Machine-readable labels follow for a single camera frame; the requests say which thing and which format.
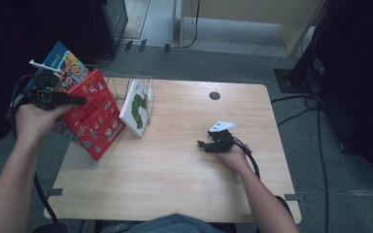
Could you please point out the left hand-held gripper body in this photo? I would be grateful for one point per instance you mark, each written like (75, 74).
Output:
(45, 95)

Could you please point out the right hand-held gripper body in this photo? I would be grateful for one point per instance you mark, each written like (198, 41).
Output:
(221, 142)

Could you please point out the colourful monster picture book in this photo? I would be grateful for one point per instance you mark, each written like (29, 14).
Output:
(73, 69)

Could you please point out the red picture book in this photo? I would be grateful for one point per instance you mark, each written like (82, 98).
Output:
(94, 129)

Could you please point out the clear acrylic book rack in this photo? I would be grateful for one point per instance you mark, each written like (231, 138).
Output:
(123, 77)

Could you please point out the white caterpillar picture book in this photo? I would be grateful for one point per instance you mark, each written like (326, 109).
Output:
(136, 110)

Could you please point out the person's right hand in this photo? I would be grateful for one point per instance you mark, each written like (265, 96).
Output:
(236, 160)

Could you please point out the person's left hand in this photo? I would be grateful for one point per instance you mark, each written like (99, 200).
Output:
(35, 126)

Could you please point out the round dark table grommet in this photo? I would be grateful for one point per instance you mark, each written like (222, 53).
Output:
(214, 95)

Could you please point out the black curtain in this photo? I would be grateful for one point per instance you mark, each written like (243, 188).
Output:
(3, 32)
(362, 81)

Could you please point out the black cabinet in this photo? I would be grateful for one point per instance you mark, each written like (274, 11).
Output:
(110, 26)

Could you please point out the person's grey-blue shirt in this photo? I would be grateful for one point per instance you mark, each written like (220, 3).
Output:
(168, 224)

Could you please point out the grey tape strip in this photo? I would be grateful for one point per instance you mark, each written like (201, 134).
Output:
(55, 192)
(291, 197)

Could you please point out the black metal stand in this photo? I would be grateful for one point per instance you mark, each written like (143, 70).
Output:
(288, 81)

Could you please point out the light wooden furniture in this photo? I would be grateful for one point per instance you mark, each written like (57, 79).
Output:
(239, 9)

